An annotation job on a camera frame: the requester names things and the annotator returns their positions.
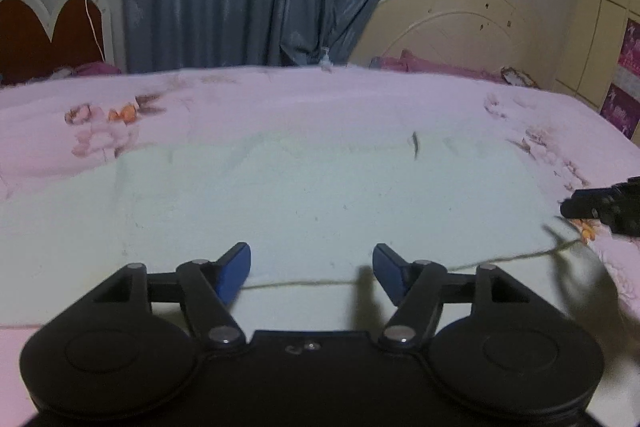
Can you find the floral pillow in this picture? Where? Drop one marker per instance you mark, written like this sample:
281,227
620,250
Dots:
519,77

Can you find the cream arched headboard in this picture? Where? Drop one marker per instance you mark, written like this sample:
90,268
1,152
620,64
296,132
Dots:
450,27

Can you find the pink floral bedsheet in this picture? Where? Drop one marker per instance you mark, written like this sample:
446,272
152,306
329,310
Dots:
310,102

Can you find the white small cloth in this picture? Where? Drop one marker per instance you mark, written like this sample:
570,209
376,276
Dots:
310,197

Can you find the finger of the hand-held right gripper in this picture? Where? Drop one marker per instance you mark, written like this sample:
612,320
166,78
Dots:
600,204

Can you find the brown white headboard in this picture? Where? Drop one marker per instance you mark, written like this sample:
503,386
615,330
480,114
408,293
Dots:
30,42

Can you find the pink wall poster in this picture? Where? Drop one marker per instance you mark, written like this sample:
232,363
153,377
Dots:
622,112
630,47

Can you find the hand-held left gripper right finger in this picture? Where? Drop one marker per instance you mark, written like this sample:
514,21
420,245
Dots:
387,272

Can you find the magenta pillow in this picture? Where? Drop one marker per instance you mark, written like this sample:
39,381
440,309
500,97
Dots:
97,69

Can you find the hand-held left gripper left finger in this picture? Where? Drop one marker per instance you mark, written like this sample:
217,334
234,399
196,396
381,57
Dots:
235,272

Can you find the small white bottle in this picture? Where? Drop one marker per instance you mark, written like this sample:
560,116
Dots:
326,59

